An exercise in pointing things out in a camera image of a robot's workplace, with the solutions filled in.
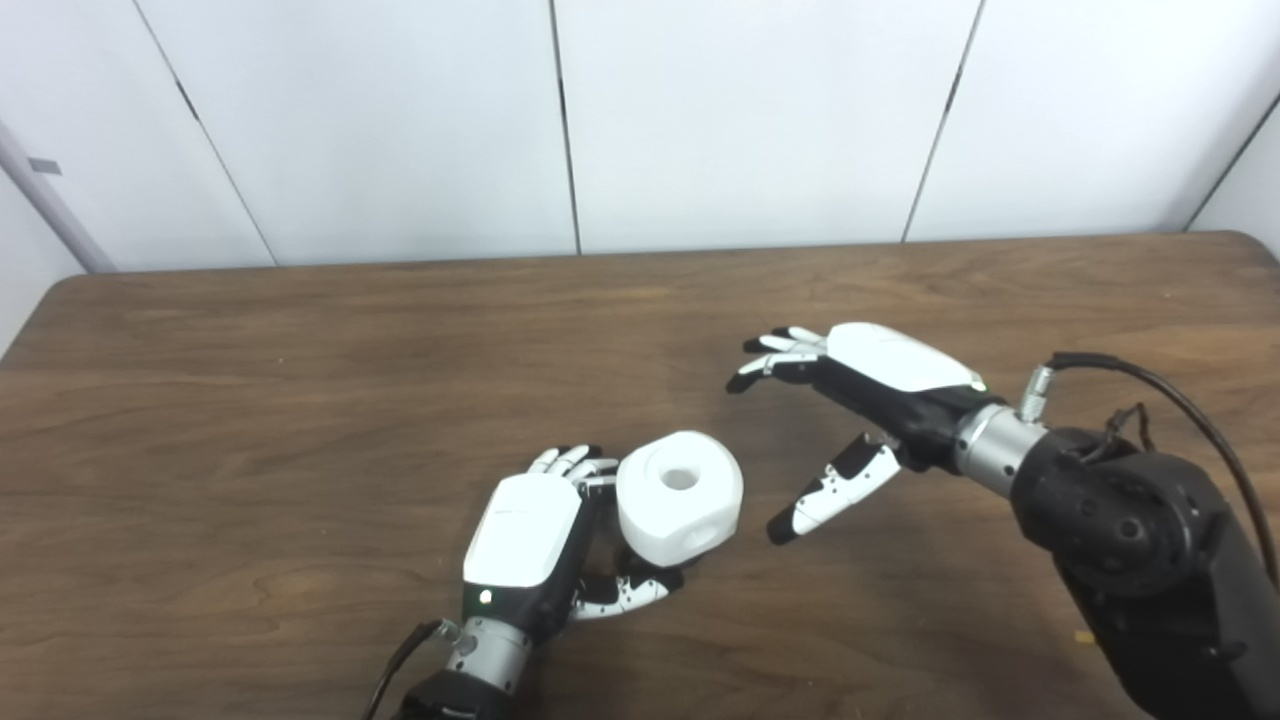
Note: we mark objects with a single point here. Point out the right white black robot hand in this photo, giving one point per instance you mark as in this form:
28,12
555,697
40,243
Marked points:
890,365

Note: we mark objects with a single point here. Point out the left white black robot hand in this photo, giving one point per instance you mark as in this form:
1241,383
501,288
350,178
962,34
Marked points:
520,530

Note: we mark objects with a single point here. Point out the black flanged holder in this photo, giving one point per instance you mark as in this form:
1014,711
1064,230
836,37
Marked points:
655,570

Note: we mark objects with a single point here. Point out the round white piece with holes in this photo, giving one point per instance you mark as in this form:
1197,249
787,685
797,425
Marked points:
680,500

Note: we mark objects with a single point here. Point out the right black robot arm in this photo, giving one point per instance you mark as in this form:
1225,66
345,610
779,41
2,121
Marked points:
1140,540

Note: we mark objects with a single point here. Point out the gray corner post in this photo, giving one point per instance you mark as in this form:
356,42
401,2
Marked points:
50,205

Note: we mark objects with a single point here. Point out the small gray wall tag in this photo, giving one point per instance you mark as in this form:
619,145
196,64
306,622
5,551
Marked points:
45,166

